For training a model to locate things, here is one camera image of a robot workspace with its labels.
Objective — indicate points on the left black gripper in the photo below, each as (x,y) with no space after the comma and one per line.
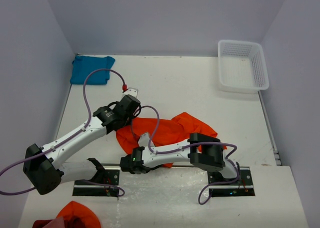
(129,120)

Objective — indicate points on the orange t shirt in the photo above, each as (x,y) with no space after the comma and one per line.
(170,135)

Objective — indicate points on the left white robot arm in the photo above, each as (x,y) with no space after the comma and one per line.
(47,166)

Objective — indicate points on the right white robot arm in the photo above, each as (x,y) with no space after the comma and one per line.
(201,151)

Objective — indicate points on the folded blue t shirt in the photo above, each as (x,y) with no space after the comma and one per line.
(84,65)

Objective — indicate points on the orange cloth in pile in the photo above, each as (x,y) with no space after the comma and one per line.
(75,214)

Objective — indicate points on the pink cloth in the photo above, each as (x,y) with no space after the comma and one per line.
(56,223)

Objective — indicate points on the dark red cloth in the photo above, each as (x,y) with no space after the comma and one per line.
(44,223)

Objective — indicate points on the white plastic basket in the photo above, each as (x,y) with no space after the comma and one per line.
(242,67)

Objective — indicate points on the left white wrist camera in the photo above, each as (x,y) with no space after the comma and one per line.
(131,91)

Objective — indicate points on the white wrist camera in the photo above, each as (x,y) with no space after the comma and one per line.
(131,91)
(143,140)

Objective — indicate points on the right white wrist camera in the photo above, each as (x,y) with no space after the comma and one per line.
(143,140)

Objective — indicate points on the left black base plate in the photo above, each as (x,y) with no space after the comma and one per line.
(110,176)

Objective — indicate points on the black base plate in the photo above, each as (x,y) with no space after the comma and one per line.
(243,187)
(110,176)

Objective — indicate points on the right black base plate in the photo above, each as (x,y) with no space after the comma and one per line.
(243,187)

